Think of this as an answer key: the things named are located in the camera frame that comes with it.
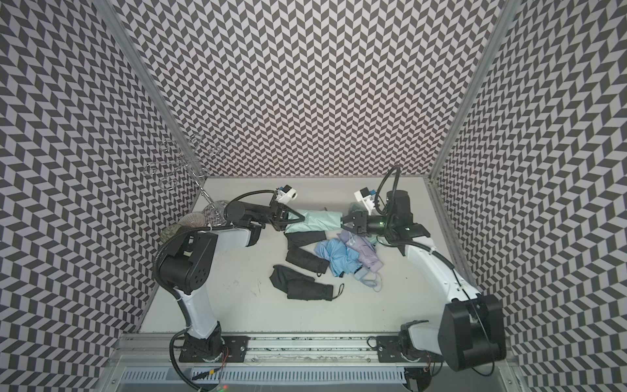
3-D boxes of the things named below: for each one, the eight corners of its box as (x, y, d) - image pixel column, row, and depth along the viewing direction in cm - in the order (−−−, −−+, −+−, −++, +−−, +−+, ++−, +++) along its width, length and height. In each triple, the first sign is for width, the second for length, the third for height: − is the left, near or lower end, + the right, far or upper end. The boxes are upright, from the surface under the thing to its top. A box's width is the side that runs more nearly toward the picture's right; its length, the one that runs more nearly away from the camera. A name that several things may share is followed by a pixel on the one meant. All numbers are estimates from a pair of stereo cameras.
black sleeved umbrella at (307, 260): (285, 259, 93) (284, 255, 91) (291, 248, 96) (291, 244, 94) (324, 275, 89) (324, 272, 87) (329, 264, 92) (329, 260, 89)
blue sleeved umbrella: (343, 282, 86) (344, 278, 82) (314, 251, 94) (313, 246, 90) (363, 264, 90) (364, 260, 87) (333, 236, 98) (334, 230, 95)
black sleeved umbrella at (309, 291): (286, 298, 85) (284, 294, 82) (289, 283, 88) (288, 279, 86) (332, 303, 84) (332, 300, 81) (333, 288, 87) (334, 284, 84)
